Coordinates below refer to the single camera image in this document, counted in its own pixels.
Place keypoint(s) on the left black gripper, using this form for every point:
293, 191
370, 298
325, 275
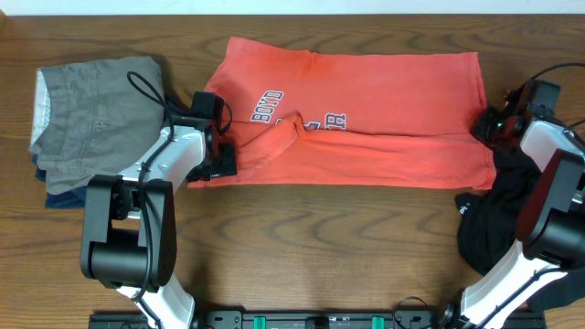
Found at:
229, 168

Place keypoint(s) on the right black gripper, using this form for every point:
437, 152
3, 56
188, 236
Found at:
480, 126

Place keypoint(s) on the red printed t-shirt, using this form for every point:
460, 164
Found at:
305, 118

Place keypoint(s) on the black garment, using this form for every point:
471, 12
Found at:
488, 222

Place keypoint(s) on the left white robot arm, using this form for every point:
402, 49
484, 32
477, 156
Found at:
129, 226

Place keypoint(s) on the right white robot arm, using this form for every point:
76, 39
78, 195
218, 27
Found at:
526, 235

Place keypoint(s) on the grey folded shorts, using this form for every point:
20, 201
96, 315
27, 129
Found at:
90, 120

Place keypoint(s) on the navy folded garment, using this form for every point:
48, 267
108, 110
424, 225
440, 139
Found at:
75, 198

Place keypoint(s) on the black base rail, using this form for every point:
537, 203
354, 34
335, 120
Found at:
409, 313

